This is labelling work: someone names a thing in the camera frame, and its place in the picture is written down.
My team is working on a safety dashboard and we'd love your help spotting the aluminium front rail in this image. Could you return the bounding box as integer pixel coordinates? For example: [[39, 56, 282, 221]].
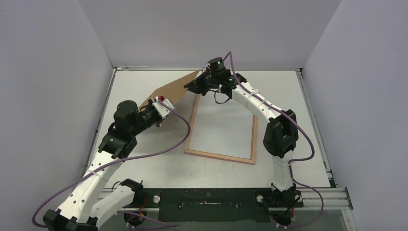
[[66, 187, 354, 212]]

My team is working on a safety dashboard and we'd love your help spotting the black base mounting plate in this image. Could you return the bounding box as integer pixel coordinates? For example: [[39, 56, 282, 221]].
[[125, 188, 304, 222]]

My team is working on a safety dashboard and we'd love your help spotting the aluminium table edge rail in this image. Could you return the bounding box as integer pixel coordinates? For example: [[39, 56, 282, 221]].
[[294, 68, 337, 188]]

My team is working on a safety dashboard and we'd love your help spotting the pink wooden photo frame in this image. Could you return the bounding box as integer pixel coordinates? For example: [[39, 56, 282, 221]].
[[184, 92, 259, 165]]

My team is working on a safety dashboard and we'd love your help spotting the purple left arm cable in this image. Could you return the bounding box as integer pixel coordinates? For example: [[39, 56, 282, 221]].
[[32, 99, 191, 230]]

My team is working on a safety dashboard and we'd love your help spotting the blue landscape photo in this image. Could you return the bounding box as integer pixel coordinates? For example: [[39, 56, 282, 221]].
[[188, 95, 255, 159]]

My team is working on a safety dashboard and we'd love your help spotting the brown backing board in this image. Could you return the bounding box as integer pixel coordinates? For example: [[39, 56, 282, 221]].
[[139, 70, 200, 109]]

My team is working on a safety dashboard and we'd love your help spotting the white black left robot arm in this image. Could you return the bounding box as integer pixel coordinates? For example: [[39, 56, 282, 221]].
[[43, 96, 175, 231]]

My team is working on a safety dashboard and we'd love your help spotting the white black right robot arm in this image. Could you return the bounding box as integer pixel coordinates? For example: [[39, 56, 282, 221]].
[[184, 57, 301, 207]]

